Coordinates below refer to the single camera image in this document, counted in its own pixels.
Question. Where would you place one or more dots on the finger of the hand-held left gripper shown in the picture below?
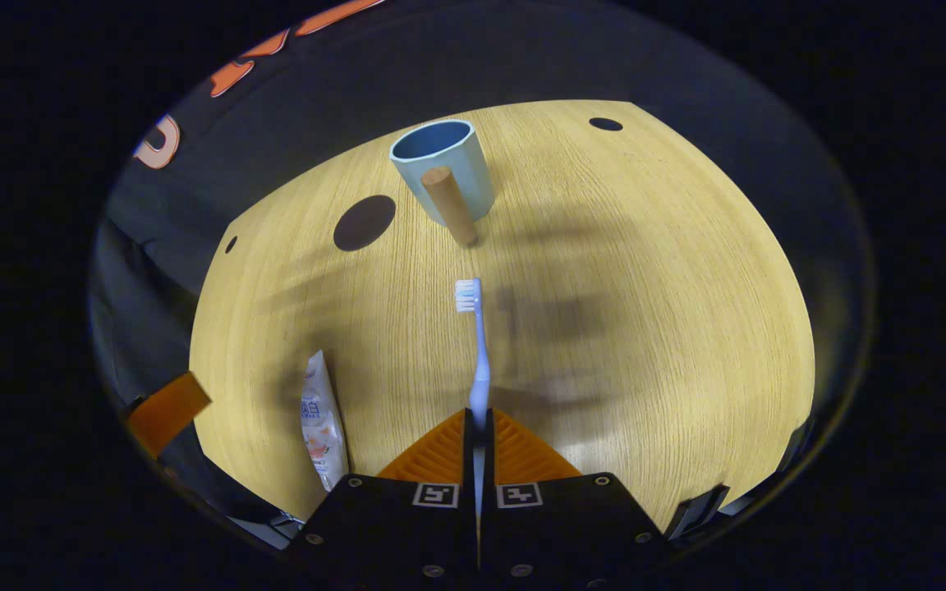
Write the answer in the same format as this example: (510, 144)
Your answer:
(165, 414)

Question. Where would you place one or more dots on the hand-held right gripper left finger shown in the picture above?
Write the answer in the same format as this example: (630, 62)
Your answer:
(407, 533)

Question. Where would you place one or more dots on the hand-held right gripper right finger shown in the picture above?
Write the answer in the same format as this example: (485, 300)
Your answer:
(555, 533)

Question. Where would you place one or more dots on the white toothpaste tube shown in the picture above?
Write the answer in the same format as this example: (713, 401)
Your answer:
(323, 427)

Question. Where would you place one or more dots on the white toothbrush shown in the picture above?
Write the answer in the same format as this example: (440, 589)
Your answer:
(481, 361)

